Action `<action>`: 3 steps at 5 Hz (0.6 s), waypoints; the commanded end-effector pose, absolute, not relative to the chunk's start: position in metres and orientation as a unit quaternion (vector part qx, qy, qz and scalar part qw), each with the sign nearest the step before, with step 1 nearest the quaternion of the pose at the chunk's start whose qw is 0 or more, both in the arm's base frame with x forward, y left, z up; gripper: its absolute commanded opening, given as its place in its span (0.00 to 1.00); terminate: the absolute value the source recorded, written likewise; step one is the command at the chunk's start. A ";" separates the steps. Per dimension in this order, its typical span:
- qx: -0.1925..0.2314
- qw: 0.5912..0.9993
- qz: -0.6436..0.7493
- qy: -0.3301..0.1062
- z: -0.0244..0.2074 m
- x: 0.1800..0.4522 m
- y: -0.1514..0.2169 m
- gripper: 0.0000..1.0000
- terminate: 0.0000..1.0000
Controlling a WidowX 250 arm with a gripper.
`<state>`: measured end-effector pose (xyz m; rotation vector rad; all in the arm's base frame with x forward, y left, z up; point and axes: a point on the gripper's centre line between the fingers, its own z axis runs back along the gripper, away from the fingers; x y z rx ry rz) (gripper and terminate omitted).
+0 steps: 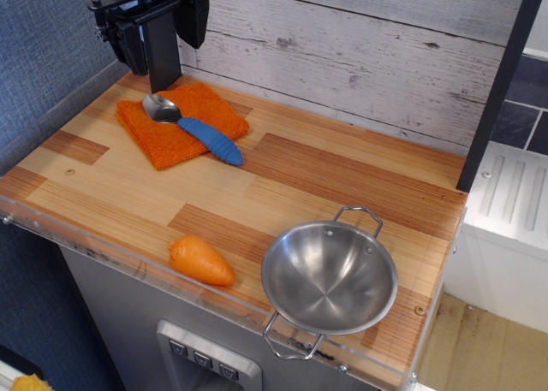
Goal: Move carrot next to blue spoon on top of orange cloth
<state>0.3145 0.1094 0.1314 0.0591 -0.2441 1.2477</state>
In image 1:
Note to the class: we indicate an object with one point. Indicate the blue handled metal spoon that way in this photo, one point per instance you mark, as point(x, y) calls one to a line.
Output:
point(162, 110)

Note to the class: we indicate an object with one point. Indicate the clear acrylic table edge guard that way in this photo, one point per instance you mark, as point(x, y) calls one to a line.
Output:
point(129, 294)

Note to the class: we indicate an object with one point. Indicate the yellow object at floor corner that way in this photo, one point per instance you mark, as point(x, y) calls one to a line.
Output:
point(30, 383)

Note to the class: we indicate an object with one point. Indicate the white toy sink unit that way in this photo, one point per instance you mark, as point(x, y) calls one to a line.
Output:
point(499, 260)

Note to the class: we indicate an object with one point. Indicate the grey toy fridge dispenser panel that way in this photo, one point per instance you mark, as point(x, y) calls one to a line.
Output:
point(194, 362)

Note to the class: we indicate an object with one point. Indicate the dark grey right post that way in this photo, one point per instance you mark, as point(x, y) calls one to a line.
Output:
point(510, 60)

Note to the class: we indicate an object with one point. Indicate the stainless steel two-handled bowl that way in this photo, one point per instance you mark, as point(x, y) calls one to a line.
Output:
point(328, 278)

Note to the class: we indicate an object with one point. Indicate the orange plastic toy carrot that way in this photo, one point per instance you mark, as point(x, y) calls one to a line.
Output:
point(196, 258)

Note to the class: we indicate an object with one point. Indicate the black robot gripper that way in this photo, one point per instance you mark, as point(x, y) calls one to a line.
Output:
point(190, 20)

